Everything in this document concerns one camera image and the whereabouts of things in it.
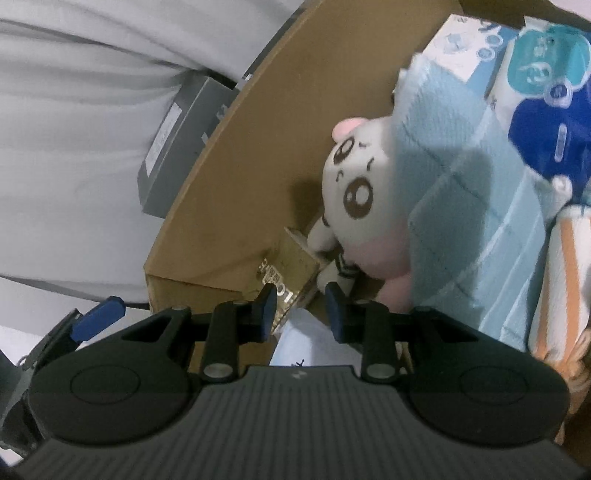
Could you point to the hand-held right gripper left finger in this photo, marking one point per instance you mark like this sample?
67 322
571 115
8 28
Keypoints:
268 314

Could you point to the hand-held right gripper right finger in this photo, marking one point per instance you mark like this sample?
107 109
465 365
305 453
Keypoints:
334 314

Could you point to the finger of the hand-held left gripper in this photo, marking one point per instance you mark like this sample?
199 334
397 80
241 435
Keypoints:
99 318

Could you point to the white plastic bag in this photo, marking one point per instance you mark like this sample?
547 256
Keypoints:
314 344

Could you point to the pink white plush toy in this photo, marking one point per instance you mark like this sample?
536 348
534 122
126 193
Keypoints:
364 184

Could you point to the blue checked towel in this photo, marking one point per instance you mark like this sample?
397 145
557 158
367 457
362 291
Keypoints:
461 207

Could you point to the brown cardboard box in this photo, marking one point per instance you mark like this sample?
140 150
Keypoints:
286 115

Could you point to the orange striped white towel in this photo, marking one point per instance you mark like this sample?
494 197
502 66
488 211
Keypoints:
563 277

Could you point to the blue white wet wipes packet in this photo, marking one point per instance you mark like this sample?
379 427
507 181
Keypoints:
540 115

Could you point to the blue box with white label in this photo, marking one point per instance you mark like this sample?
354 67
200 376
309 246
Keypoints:
461 46

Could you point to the grey cardboard box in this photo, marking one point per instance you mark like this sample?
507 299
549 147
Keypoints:
184 138

